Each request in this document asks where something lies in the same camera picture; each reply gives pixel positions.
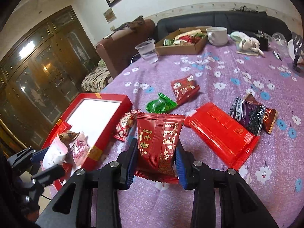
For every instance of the clear plastic cup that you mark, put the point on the clear plastic cup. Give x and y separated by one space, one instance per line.
147 51

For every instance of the red patterned snack packet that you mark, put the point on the red patterned snack packet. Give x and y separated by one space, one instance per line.
126 122

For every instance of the red flower snack packet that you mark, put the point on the red flower snack packet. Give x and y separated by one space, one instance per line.
184 89

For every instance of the white plush toy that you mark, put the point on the white plush toy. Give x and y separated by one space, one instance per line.
246 44

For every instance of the brown cardboard snack box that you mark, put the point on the brown cardboard snack box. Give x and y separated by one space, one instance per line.
184 41

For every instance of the wooden glass cabinet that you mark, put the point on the wooden glass cabinet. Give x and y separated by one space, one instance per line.
40 76

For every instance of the pink snack packet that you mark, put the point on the pink snack packet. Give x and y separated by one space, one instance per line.
67 147

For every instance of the large red snack packet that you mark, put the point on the large red snack packet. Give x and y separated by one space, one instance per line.
158 136

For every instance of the purple floral tablecloth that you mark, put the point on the purple floral tablecloth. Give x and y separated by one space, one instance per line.
267 191

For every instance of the wall notice plaque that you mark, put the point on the wall notice plaque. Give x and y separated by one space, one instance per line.
109 15

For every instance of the black pen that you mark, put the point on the black pen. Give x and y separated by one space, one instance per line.
277 55

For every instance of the brown armchair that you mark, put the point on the brown armchair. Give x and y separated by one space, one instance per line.
118 48

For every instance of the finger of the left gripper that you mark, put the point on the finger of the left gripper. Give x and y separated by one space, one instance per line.
26 157
48 176

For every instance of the red gift box tray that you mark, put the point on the red gift box tray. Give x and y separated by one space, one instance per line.
96 115

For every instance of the clear glass jar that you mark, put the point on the clear glass jar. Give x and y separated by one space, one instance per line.
280 40

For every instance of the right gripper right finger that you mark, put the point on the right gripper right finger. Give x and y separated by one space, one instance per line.
185 168

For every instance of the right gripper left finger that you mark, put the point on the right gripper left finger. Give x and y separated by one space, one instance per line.
128 163

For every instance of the white round container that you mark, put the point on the white round container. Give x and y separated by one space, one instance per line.
291 49

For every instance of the patterned blanket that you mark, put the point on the patterned blanket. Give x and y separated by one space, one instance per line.
96 80

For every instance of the black phone stand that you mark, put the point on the black phone stand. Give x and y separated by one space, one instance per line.
298 50

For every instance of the black purple plum packet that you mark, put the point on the black purple plum packet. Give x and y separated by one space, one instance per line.
249 115

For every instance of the dark red cookie packet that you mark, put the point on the dark red cookie packet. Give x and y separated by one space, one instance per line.
270 115

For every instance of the green snack packet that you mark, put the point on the green snack packet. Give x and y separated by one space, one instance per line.
161 105

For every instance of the white ceramic mug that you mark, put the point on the white ceramic mug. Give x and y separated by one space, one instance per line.
217 36

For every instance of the black leather sofa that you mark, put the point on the black leather sofa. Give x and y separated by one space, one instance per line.
247 22

